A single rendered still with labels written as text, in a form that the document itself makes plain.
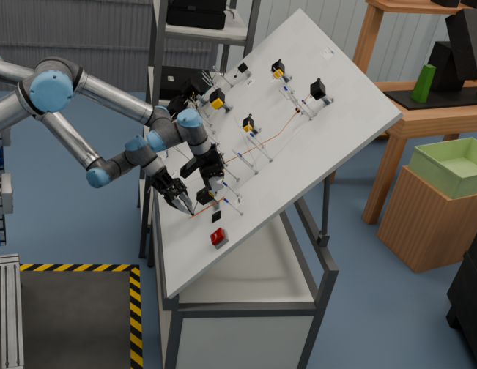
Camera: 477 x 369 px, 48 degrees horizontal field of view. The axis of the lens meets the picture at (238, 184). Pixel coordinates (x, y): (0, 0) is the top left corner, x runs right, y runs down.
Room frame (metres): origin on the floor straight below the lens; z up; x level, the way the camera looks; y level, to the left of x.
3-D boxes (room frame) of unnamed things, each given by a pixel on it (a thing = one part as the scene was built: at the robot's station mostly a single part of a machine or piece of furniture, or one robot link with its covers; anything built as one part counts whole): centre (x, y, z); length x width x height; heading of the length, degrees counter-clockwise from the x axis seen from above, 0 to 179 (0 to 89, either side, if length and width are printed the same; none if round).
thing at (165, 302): (1.98, 0.32, 0.83); 1.18 x 0.05 x 0.06; 16
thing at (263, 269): (2.07, 0.01, 0.60); 1.17 x 0.58 x 0.40; 16
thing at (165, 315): (1.72, 0.23, 0.60); 0.55 x 0.03 x 0.39; 16
